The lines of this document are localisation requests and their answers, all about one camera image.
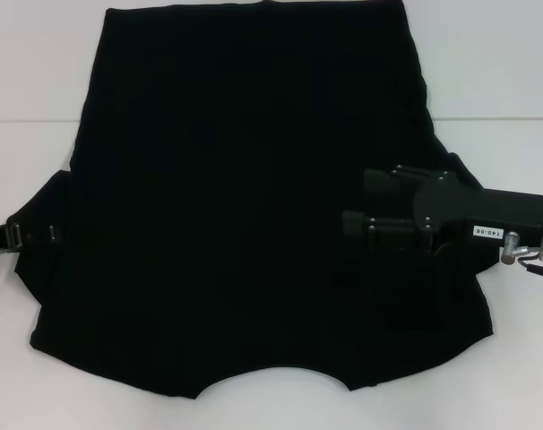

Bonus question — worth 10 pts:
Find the black t-shirt with FREE print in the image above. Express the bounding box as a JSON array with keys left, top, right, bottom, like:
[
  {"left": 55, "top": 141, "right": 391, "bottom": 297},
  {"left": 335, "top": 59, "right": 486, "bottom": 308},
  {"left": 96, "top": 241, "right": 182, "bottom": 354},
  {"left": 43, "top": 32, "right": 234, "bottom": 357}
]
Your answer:
[{"left": 5, "top": 0, "right": 496, "bottom": 389}]

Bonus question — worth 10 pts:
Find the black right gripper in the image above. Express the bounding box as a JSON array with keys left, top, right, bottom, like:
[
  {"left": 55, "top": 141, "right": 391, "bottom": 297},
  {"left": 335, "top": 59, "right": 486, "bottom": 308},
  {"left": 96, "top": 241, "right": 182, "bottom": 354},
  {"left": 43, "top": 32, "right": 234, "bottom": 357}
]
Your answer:
[{"left": 340, "top": 164, "right": 543, "bottom": 253}]

